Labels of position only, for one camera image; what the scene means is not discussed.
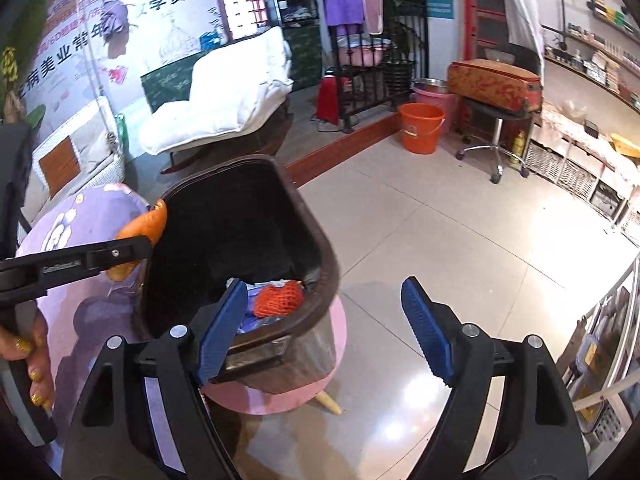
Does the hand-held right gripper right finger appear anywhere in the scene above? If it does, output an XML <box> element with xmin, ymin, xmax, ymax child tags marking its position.
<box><xmin>400</xmin><ymin>276</ymin><xmax>591</xmax><ymax>480</ymax></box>

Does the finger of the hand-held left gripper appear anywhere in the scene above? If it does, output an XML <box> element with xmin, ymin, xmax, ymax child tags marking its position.
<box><xmin>85</xmin><ymin>235</ymin><xmax>154</xmax><ymax>276</ymax></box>

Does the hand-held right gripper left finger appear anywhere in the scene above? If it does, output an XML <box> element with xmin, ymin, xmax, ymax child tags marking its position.
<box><xmin>62</xmin><ymin>280</ymin><xmax>251</xmax><ymax>480</ymax></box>

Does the yellow-orange wrapper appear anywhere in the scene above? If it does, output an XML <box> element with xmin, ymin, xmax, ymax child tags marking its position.
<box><xmin>102</xmin><ymin>199</ymin><xmax>168</xmax><ymax>283</ymax></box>

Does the mesh foam fruit net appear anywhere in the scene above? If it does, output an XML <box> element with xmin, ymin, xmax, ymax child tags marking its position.
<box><xmin>254</xmin><ymin>280</ymin><xmax>307</xmax><ymax>318</ymax></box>

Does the dark brown waste bin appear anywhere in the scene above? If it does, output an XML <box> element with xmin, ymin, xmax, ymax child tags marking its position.
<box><xmin>131</xmin><ymin>155</ymin><xmax>342</xmax><ymax>395</ymax></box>

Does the person's left hand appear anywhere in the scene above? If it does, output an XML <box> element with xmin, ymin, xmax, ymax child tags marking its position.
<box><xmin>0</xmin><ymin>307</ymin><xmax>56</xmax><ymax>411</ymax></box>

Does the white wicker swing sofa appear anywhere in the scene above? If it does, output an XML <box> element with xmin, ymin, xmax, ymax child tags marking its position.
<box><xmin>17</xmin><ymin>95</ymin><xmax>126</xmax><ymax>233</ymax></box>

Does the pink round stool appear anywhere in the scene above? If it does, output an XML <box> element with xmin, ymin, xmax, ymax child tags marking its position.
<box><xmin>200</xmin><ymin>295</ymin><xmax>348</xmax><ymax>416</ymax></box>

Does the brown cushion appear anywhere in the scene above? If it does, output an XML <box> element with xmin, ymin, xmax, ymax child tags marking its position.
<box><xmin>37</xmin><ymin>137</ymin><xmax>81</xmax><ymax>198</ymax></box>

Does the beige cushion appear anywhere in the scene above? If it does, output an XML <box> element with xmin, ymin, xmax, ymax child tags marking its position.
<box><xmin>70</xmin><ymin>115</ymin><xmax>116</xmax><ymax>161</ymax></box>

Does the white padded lounge chair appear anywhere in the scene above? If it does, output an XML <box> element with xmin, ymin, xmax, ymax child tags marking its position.
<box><xmin>137</xmin><ymin>25</ymin><xmax>295</xmax><ymax>173</ymax></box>

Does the chrome wheeled stool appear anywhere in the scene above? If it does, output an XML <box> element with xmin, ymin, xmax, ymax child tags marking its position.
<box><xmin>454</xmin><ymin>97</ymin><xmax>531</xmax><ymax>184</ymax></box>

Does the orange bucket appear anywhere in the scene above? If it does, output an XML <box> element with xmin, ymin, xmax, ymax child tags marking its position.
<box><xmin>398</xmin><ymin>103</ymin><xmax>446</xmax><ymax>155</ymax></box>

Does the yellow oil bottle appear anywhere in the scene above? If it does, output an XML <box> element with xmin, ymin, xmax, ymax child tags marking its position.
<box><xmin>509</xmin><ymin>130</ymin><xmax>528</xmax><ymax>166</ymax></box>

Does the banana plant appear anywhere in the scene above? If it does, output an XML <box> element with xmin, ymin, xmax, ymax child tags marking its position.
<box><xmin>0</xmin><ymin>10</ymin><xmax>48</xmax><ymax>128</ymax></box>

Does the white cube storage cabinet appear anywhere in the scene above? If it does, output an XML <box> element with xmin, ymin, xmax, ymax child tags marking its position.
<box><xmin>522</xmin><ymin>102</ymin><xmax>640</xmax><ymax>233</ymax></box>

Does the metal basin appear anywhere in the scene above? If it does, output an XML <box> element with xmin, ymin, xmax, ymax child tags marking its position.
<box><xmin>411</xmin><ymin>78</ymin><xmax>451</xmax><ymax>95</ymax></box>

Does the red panel heater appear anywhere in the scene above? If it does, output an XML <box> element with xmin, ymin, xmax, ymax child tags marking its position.
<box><xmin>316</xmin><ymin>75</ymin><xmax>342</xmax><ymax>126</ymax></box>

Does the pink lace cloth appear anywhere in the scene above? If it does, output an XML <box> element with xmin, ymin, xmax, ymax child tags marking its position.
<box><xmin>540</xmin><ymin>102</ymin><xmax>640</xmax><ymax>181</ymax></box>

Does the black iron railing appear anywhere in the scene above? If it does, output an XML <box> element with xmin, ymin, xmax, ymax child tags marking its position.
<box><xmin>327</xmin><ymin>0</ymin><xmax>431</xmax><ymax>133</ymax></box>

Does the yellow tray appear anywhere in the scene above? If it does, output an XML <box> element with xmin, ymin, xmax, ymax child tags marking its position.
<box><xmin>611</xmin><ymin>132</ymin><xmax>640</xmax><ymax>159</ymax></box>

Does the pink washbasin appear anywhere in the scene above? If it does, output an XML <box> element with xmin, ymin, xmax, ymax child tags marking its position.
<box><xmin>336</xmin><ymin>35</ymin><xmax>392</xmax><ymax>67</ymax></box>

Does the black office chair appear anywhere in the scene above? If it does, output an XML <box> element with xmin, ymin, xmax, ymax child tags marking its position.
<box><xmin>492</xmin><ymin>42</ymin><xmax>544</xmax><ymax>79</ymax></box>

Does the black display box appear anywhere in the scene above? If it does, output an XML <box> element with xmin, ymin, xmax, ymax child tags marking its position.
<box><xmin>274</xmin><ymin>0</ymin><xmax>320</xmax><ymax>28</ymax></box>

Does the red ladder shelf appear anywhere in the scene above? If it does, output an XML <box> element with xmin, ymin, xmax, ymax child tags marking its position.
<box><xmin>462</xmin><ymin>0</ymin><xmax>521</xmax><ymax>61</ymax></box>

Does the pink towel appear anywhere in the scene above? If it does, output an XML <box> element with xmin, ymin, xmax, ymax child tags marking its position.
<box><xmin>361</xmin><ymin>0</ymin><xmax>385</xmax><ymax>36</ymax></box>

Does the white curtain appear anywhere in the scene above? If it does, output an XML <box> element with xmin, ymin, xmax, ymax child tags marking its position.
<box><xmin>500</xmin><ymin>0</ymin><xmax>546</xmax><ymax>81</ymax></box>

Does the white wire rack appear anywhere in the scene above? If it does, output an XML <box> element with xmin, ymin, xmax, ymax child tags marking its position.
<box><xmin>555</xmin><ymin>255</ymin><xmax>640</xmax><ymax>451</ymax></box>

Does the large printed wall mural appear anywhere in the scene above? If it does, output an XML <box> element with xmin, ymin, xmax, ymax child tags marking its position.
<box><xmin>10</xmin><ymin>0</ymin><xmax>236</xmax><ymax>121</ymax></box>

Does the swing rope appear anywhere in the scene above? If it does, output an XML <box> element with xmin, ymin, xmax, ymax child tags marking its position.
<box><xmin>75</xmin><ymin>0</ymin><xmax>121</xmax><ymax>156</ymax></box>

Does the blue wall sign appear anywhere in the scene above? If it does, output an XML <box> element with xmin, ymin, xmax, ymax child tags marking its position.
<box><xmin>425</xmin><ymin>0</ymin><xmax>456</xmax><ymax>21</ymax></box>

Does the curved wall shelving with products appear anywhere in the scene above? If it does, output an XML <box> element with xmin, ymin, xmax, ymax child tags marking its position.
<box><xmin>542</xmin><ymin>0</ymin><xmax>640</xmax><ymax>111</ymax></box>

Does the black pipe wall fixture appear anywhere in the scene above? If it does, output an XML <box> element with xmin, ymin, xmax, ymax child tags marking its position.
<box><xmin>542</xmin><ymin>0</ymin><xmax>596</xmax><ymax>51</ymax></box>

